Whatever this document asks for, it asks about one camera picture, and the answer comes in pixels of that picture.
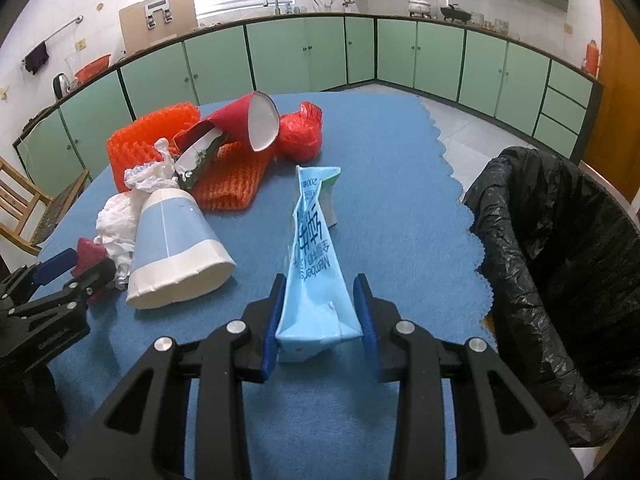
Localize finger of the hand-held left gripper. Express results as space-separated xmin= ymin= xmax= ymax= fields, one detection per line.
xmin=0 ymin=249 xmax=80 ymax=306
xmin=7 ymin=256 xmax=118 ymax=318

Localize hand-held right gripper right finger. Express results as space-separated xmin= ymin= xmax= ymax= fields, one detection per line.
xmin=352 ymin=274 xmax=586 ymax=480

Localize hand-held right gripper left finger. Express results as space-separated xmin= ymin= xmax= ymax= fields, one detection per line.
xmin=59 ymin=274 xmax=288 ymax=480

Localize small red wrapper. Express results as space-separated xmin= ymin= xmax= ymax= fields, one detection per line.
xmin=70 ymin=238 xmax=108 ymax=278

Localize light blue milk carton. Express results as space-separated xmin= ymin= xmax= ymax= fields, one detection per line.
xmin=274 ymin=165 xmax=362 ymax=365

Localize large orange foam net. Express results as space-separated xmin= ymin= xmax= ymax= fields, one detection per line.
xmin=106 ymin=102 xmax=201 ymax=195

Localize green and white wrapper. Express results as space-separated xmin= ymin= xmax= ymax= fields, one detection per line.
xmin=172 ymin=122 xmax=231 ymax=191

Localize black lined trash bin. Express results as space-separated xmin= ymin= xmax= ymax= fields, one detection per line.
xmin=461 ymin=145 xmax=640 ymax=448

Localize red paper cup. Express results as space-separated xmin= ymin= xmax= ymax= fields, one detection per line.
xmin=197 ymin=91 xmax=281 ymax=153

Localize white crumpled tissue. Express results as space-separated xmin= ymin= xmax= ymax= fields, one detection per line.
xmin=95 ymin=192 xmax=143 ymax=291
xmin=124 ymin=137 xmax=178 ymax=195

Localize wooden chair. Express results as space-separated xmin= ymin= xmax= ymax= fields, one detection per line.
xmin=0 ymin=156 xmax=92 ymax=256

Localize blue and white paper cup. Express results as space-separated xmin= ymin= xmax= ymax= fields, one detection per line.
xmin=125 ymin=187 xmax=237 ymax=310

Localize blue table mat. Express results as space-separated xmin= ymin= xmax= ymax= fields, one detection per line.
xmin=37 ymin=91 xmax=493 ymax=480

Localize red plastic bag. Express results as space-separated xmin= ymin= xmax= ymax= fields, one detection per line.
xmin=274 ymin=101 xmax=323 ymax=163

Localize red plastic basin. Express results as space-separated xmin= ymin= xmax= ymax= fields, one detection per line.
xmin=75 ymin=55 xmax=111 ymax=83

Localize dark hanging towel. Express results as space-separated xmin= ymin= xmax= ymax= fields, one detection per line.
xmin=24 ymin=41 xmax=50 ymax=75

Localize cardboard box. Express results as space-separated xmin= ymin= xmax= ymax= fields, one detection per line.
xmin=119 ymin=0 xmax=198 ymax=56

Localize green kitchen base cabinets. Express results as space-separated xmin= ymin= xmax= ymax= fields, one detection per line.
xmin=12 ymin=14 xmax=603 ymax=186

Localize black wok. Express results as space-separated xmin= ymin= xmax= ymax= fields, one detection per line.
xmin=440 ymin=4 xmax=473 ymax=23

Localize wooden door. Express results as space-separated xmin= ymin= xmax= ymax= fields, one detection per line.
xmin=582 ymin=0 xmax=640 ymax=206

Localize steel towel rail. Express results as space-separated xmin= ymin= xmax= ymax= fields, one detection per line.
xmin=22 ymin=16 xmax=83 ymax=66

